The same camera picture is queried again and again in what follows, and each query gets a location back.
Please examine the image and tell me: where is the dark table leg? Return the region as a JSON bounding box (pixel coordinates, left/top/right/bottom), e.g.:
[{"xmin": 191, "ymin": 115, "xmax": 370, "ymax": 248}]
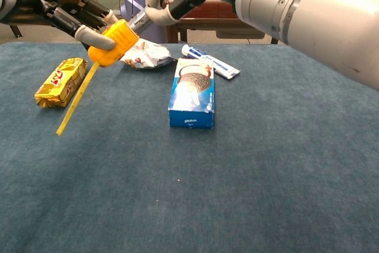
[{"xmin": 8, "ymin": 24, "xmax": 23, "ymax": 39}]

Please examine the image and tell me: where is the crumpled white snack bag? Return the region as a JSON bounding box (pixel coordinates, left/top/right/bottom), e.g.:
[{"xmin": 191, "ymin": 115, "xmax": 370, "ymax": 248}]
[{"xmin": 120, "ymin": 38, "xmax": 172, "ymax": 71}]

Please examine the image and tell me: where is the yellow snack package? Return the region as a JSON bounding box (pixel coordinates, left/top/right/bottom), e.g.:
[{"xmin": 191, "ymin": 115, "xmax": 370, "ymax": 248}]
[{"xmin": 34, "ymin": 57, "xmax": 89, "ymax": 108}]

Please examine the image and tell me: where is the yellow tape measure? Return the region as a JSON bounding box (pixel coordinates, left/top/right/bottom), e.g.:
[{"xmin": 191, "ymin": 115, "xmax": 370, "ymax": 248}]
[{"xmin": 55, "ymin": 11, "xmax": 153, "ymax": 137}]

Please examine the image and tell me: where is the blue cookie box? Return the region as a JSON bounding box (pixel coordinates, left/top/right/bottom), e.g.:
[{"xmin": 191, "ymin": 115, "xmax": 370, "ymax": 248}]
[{"xmin": 168, "ymin": 57, "xmax": 216, "ymax": 130}]

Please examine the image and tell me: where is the white blue toothpaste tube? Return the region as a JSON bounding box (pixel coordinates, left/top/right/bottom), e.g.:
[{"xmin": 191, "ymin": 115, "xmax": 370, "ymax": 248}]
[{"xmin": 181, "ymin": 44, "xmax": 241, "ymax": 80}]

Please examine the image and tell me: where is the purple robot base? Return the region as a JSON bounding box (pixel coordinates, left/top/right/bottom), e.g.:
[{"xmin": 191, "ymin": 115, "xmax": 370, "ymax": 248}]
[{"xmin": 120, "ymin": 0, "xmax": 165, "ymax": 44}]

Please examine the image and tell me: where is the wooden mahjong table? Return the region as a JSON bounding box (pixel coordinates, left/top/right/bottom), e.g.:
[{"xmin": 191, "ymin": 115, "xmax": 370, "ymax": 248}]
[{"xmin": 165, "ymin": 0, "xmax": 281, "ymax": 45}]

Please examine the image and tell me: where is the blue carpet table cover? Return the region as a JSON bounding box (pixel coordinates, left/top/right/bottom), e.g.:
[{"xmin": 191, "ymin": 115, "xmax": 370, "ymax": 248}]
[{"xmin": 0, "ymin": 41, "xmax": 379, "ymax": 253}]

